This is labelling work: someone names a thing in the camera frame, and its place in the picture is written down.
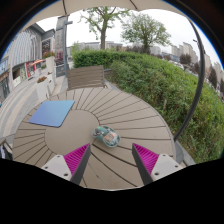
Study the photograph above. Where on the curved black parasol pole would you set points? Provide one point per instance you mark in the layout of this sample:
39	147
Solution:
199	80

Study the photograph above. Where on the tall thin-crowned tree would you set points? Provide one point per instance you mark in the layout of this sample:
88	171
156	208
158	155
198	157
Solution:
103	30

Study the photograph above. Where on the brown slatted outdoor chair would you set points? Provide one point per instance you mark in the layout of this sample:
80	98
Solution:
86	77

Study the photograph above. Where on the blue rectangular mouse pad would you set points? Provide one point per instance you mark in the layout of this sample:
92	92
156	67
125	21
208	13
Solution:
51	113

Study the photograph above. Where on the broad leafy tree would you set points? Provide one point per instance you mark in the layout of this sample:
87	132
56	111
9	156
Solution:
145	31

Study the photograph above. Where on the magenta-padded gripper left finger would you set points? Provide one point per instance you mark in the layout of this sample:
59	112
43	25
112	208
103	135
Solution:
59	166

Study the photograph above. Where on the tall grey sign pillar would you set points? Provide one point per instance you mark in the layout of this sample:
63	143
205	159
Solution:
60	33

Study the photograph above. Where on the beige parasol canopy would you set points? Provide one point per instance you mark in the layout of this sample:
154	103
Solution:
100	5

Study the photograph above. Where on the tall white planter with flowers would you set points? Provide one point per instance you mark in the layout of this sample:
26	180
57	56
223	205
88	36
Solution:
50	63

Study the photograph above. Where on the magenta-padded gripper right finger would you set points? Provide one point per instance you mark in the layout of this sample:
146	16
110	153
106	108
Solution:
165	166

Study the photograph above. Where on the grey storefront building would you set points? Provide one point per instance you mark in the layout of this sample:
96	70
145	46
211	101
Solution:
23	53

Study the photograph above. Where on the transparent green computer mouse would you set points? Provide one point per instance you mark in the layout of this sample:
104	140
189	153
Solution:
106	136

